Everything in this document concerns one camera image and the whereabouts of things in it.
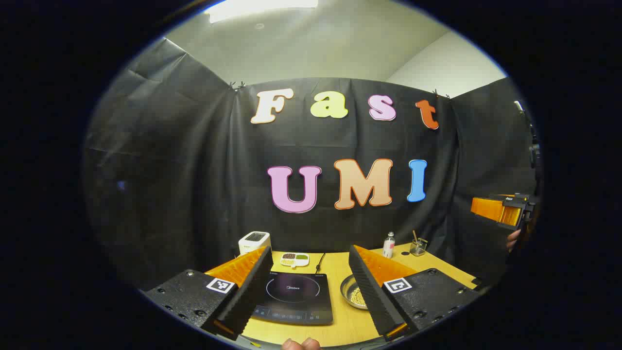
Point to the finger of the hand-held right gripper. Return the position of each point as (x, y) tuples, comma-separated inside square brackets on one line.
[(491, 208)]

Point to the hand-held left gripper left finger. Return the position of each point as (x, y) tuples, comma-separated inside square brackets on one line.
[(252, 287)]

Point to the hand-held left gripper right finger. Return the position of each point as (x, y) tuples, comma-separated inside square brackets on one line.
[(371, 291)]

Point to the steel pot with beans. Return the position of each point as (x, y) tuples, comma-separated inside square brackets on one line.
[(351, 289)]

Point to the black induction cooktop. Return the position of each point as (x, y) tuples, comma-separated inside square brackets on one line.
[(296, 291)]

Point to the white toaster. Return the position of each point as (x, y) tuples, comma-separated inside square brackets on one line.
[(253, 240)]

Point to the white plastic bottle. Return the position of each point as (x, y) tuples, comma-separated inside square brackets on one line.
[(388, 247)]

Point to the white divided dish of beans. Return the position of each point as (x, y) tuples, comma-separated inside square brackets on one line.
[(294, 260)]

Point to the glass jar with stick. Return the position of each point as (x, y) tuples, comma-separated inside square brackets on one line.
[(418, 247)]

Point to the black backdrop cloth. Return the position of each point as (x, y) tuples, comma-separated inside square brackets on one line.
[(194, 170)]

